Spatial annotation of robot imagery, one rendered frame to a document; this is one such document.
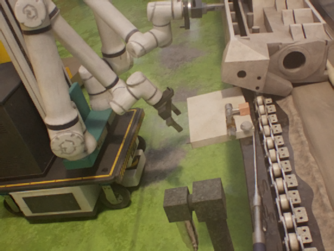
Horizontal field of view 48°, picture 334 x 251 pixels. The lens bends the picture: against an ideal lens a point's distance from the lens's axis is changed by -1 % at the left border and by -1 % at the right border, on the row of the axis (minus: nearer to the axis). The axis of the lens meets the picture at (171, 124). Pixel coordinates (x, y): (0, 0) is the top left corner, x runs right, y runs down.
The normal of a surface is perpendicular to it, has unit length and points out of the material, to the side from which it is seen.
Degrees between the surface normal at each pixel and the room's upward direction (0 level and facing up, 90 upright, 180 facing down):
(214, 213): 90
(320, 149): 0
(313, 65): 90
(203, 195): 0
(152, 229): 0
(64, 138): 93
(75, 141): 95
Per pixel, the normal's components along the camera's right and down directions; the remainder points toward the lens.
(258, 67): -0.07, 0.57
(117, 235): -0.26, -0.80
